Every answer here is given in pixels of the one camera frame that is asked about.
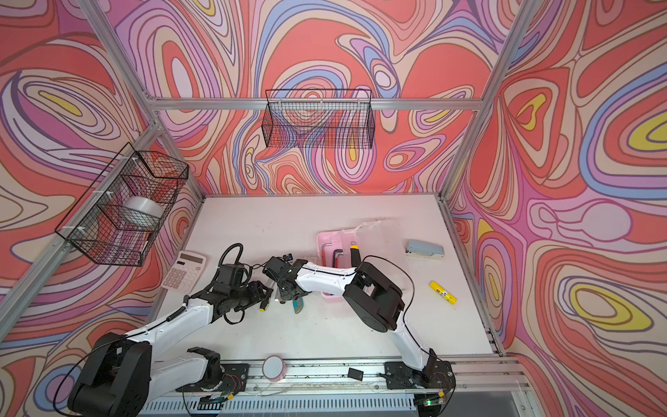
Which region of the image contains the teal utility knife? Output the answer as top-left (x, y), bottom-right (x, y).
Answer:
top-left (292, 298), bottom-right (304, 314)

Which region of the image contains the orange hex key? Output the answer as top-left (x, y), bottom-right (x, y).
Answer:
top-left (321, 243), bottom-right (337, 268)

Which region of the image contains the pink plastic tool box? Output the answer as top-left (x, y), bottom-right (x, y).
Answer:
top-left (316, 229), bottom-right (361, 269)

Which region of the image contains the yellow black utility knife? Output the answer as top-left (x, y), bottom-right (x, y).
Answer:
top-left (350, 243), bottom-right (361, 268)

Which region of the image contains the yellow black screwdriver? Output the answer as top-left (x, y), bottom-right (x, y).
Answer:
top-left (260, 294), bottom-right (273, 312)

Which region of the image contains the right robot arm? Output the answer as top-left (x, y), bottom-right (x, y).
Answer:
top-left (262, 255), bottom-right (456, 393)

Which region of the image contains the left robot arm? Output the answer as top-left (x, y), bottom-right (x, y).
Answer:
top-left (67, 264), bottom-right (273, 416)

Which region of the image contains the white calculator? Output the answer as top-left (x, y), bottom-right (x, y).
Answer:
top-left (161, 250), bottom-right (207, 294)

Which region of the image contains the pink tape roll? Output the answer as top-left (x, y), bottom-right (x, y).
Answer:
top-left (262, 355), bottom-right (287, 382)

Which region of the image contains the small black block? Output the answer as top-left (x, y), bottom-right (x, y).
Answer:
top-left (347, 368), bottom-right (364, 382)

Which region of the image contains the grey stapler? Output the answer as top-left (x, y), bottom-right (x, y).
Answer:
top-left (405, 240), bottom-right (445, 258)

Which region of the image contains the black corrugated cable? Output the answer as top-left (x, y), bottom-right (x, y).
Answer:
top-left (218, 242), bottom-right (245, 269)

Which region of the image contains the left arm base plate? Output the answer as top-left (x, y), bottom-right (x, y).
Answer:
top-left (177, 362), bottom-right (250, 395)

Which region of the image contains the silver duct tape roll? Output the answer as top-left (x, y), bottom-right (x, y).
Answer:
top-left (121, 196), bottom-right (164, 230)

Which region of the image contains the black wire basket left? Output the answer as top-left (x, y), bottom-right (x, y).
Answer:
top-left (55, 144), bottom-right (189, 267)

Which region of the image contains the black wire basket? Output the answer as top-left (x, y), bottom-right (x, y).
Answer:
top-left (55, 144), bottom-right (189, 267)
top-left (262, 88), bottom-right (375, 150)

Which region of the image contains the black wire basket back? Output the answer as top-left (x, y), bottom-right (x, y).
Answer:
top-left (262, 88), bottom-right (375, 150)

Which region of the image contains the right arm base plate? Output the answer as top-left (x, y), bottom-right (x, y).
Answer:
top-left (379, 361), bottom-right (457, 392)

